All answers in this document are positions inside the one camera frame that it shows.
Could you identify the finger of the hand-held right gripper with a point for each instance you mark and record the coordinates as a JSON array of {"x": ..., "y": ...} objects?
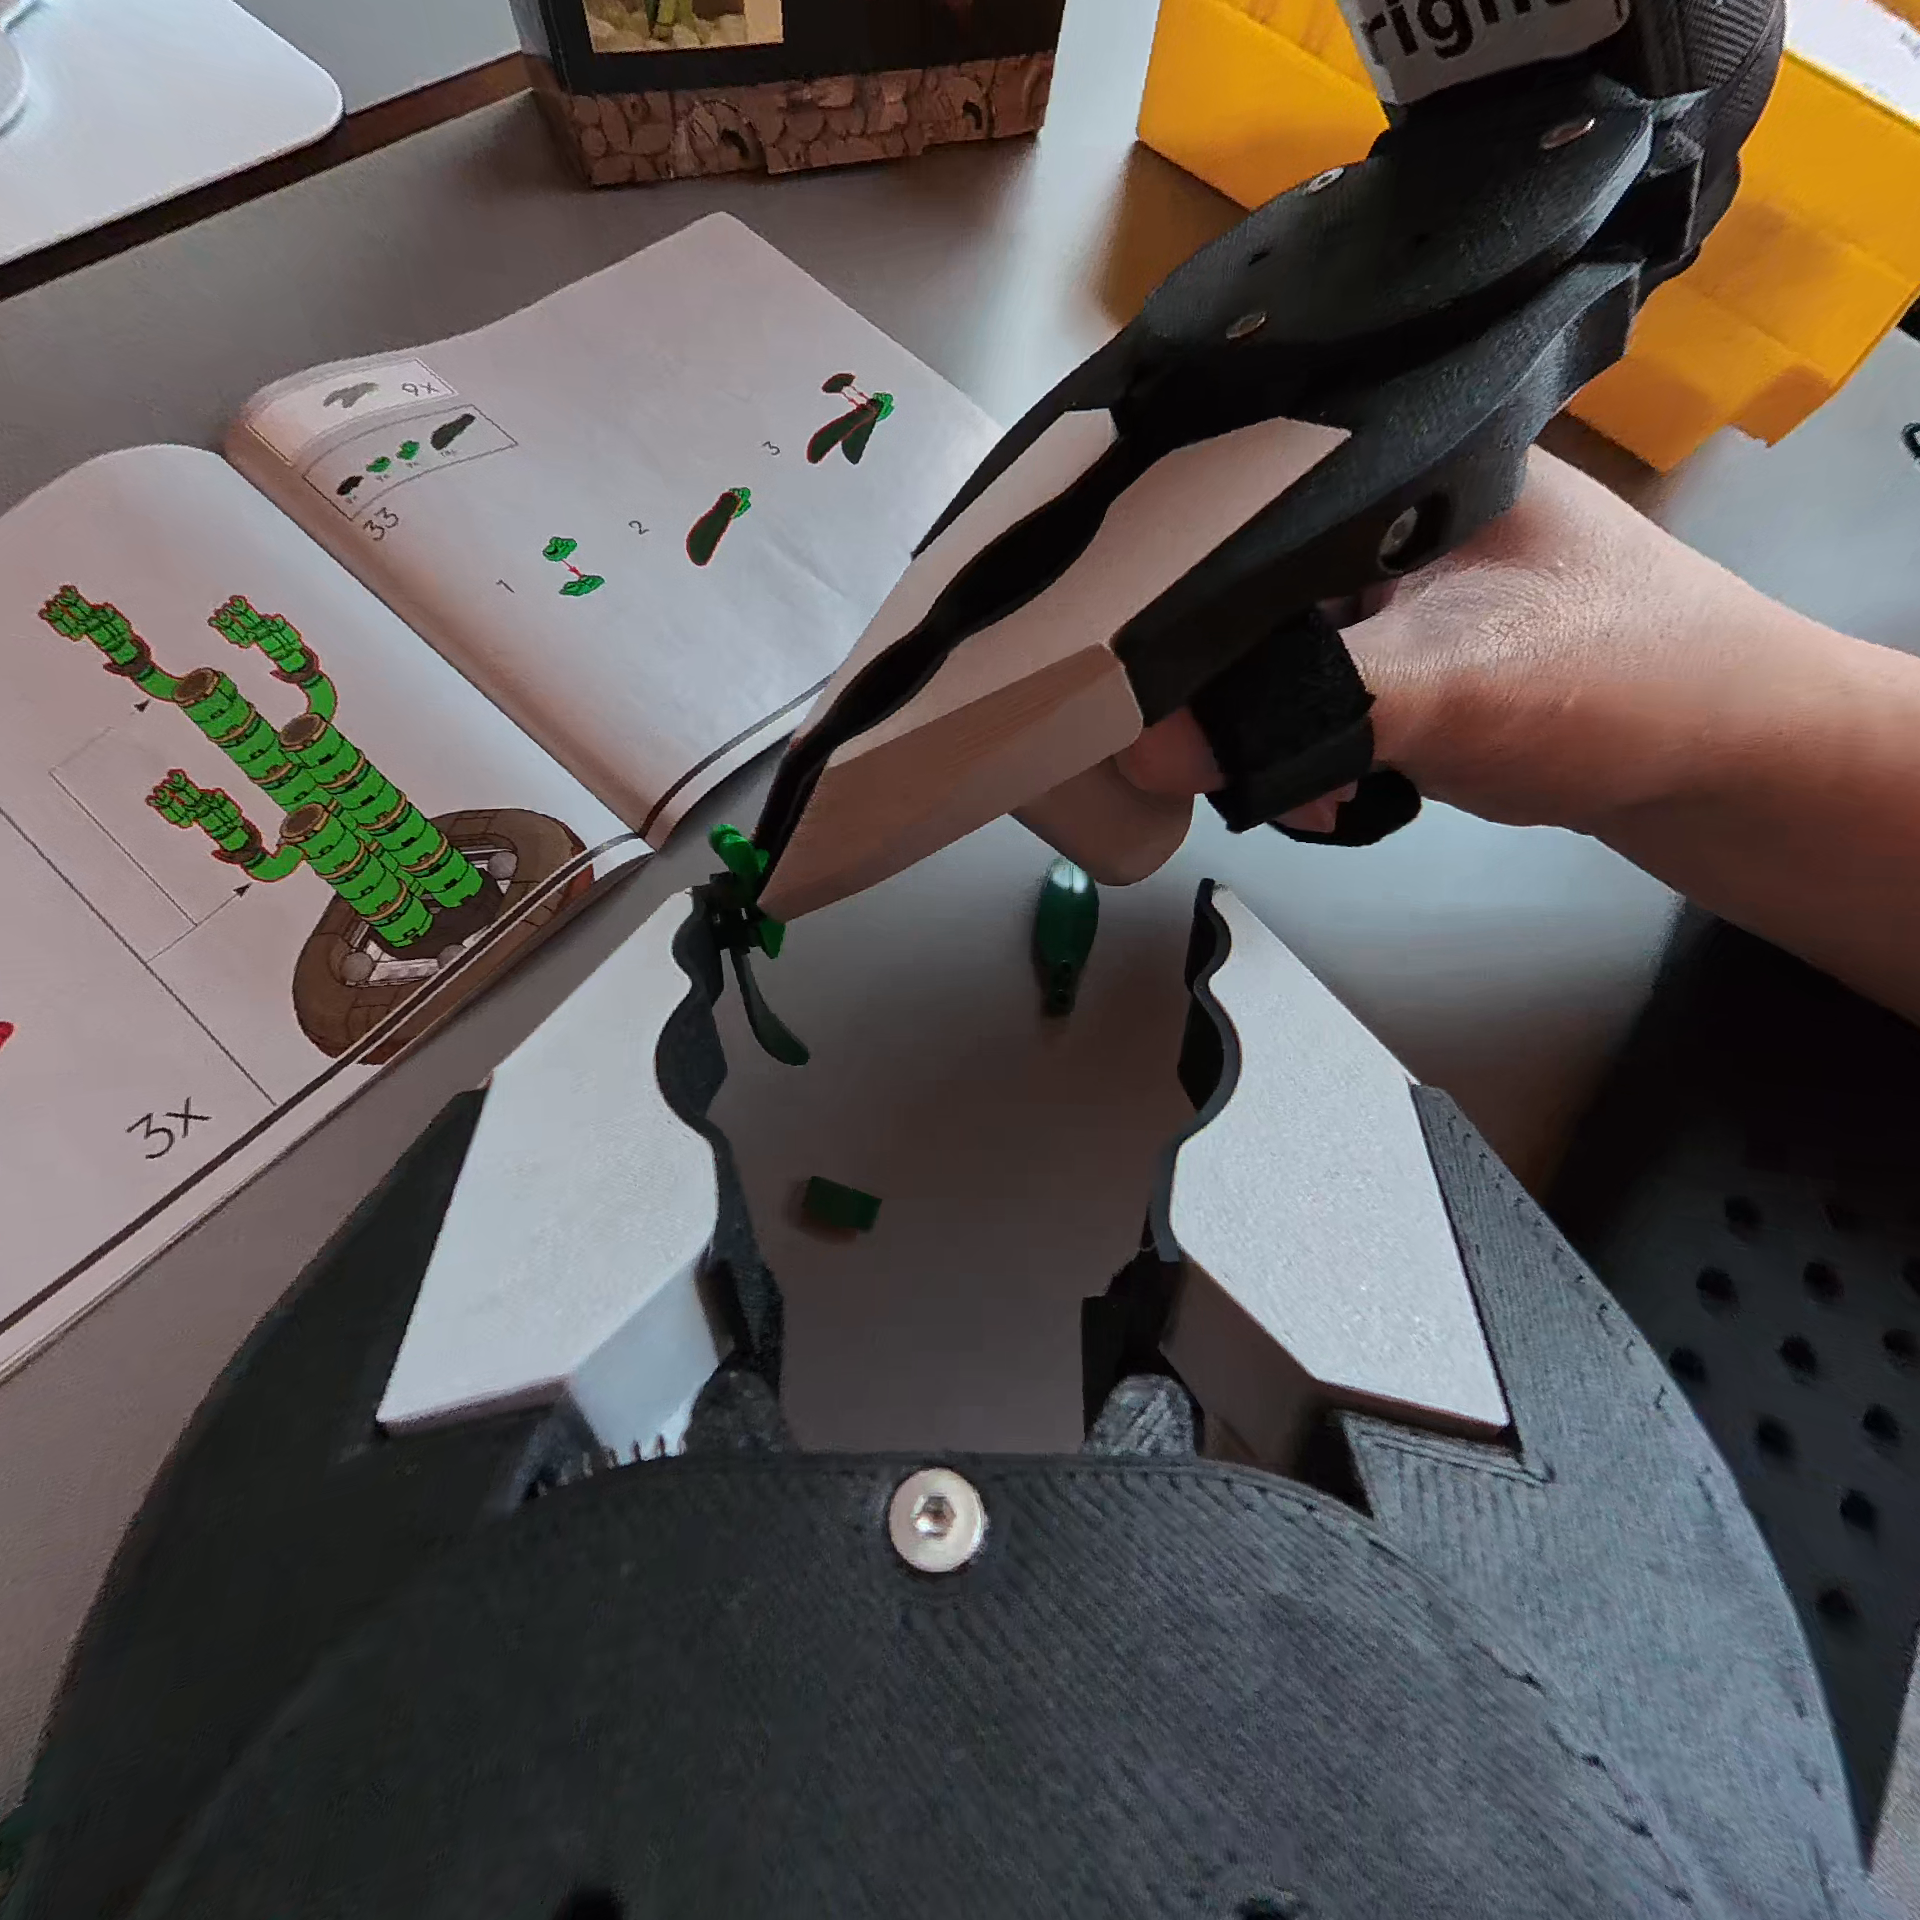
[
  {"x": 1081, "y": 555},
  {"x": 842, "y": 682}
]

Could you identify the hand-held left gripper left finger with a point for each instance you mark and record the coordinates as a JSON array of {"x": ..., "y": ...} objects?
[{"x": 556, "y": 1231}]

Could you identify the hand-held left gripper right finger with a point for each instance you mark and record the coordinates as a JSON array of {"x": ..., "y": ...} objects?
[{"x": 1321, "y": 1200}]

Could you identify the small bright green lego piece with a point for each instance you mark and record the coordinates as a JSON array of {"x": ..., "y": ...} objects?
[{"x": 736, "y": 858}]

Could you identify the small dark green lego brick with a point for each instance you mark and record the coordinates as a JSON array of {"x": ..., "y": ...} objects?
[{"x": 840, "y": 1203}]

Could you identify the small dark green lego leaf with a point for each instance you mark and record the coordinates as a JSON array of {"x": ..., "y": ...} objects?
[{"x": 1063, "y": 931}]

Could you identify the lego instruction booklet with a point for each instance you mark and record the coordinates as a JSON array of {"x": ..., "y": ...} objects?
[{"x": 630, "y": 374}]

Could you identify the black lego set box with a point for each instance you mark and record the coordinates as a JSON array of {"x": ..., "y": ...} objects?
[{"x": 796, "y": 121}]

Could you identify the person's right hand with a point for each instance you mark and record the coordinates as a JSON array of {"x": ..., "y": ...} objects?
[{"x": 1529, "y": 675}]

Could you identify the yellow plastic bin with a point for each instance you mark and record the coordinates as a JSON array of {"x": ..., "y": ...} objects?
[{"x": 1769, "y": 300}]

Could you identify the black perforated chair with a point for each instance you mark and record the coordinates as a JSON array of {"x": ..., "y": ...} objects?
[{"x": 1769, "y": 1291}]

